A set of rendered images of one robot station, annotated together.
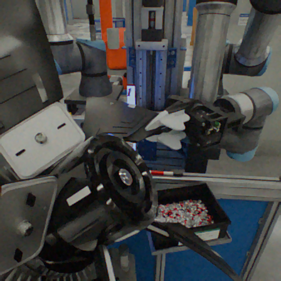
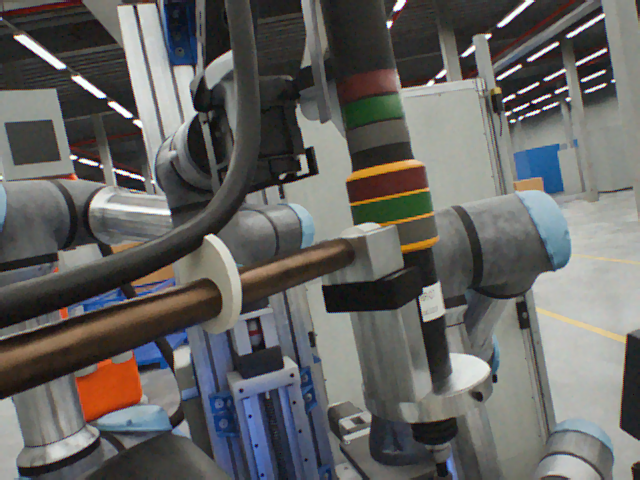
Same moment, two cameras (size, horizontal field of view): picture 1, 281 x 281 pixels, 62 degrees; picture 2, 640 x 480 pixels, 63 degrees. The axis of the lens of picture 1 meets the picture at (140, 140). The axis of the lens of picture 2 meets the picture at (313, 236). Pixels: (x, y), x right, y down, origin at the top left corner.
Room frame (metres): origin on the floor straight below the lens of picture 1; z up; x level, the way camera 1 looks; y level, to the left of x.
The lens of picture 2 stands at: (0.07, 0.21, 1.55)
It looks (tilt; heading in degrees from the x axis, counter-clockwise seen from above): 3 degrees down; 337
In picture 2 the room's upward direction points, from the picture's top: 11 degrees counter-clockwise
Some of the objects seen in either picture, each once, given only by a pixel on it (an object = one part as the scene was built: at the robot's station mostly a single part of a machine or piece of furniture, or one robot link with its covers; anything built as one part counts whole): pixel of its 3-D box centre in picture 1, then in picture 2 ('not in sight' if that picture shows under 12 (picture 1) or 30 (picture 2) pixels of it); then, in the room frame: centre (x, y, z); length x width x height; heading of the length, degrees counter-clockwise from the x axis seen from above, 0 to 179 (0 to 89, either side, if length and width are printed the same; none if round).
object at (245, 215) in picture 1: (156, 245); not in sight; (0.66, -0.07, 0.45); 0.82 x 0.02 x 0.66; 85
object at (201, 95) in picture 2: not in sight; (224, 94); (0.44, 0.10, 1.65); 0.09 x 0.05 x 0.02; 163
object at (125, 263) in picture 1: (123, 257); not in sight; (0.27, 0.03, 0.96); 0.02 x 0.02 x 0.06
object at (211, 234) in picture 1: (182, 213); not in sight; (0.49, -0.13, 0.85); 0.22 x 0.17 x 0.07; 101
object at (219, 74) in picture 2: not in sight; (236, 108); (0.39, 0.11, 1.63); 0.09 x 0.03 x 0.06; 163
